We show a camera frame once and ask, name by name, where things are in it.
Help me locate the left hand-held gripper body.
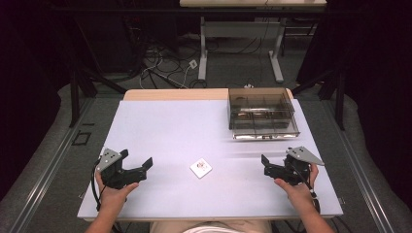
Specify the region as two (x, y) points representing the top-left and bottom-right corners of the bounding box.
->
(95, 148), (149, 190)

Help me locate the person's white shirt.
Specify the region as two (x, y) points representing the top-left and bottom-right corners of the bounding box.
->
(183, 225), (247, 233)

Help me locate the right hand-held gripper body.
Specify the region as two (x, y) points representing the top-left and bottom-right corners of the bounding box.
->
(263, 146), (326, 187)

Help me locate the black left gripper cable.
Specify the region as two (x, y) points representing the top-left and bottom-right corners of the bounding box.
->
(89, 157), (109, 212)

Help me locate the person's left hand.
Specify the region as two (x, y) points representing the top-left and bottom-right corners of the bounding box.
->
(94, 171), (140, 212)

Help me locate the white table cover board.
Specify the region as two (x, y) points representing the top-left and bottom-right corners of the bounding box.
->
(77, 98), (345, 220)

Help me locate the person's right hand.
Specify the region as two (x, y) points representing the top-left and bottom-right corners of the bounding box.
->
(273, 163), (320, 213)

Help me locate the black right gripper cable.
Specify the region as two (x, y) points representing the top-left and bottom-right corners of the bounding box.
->
(290, 164), (323, 216)

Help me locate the small white square card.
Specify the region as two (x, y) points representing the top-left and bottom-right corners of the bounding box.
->
(189, 157), (214, 180)

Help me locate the tangle of floor cables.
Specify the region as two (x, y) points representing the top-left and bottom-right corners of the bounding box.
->
(129, 18), (208, 90)

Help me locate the white desk with metal legs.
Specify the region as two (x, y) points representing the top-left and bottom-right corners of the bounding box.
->
(179, 0), (328, 83)

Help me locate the transparent brown drawer organizer box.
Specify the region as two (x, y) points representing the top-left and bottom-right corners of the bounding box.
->
(226, 86), (301, 141)

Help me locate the black metal stand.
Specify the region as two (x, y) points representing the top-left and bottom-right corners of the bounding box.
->
(291, 69), (347, 131)
(68, 62), (128, 129)

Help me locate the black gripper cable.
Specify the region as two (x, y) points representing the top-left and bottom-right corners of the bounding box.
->
(290, 164), (323, 216)
(89, 157), (109, 212)

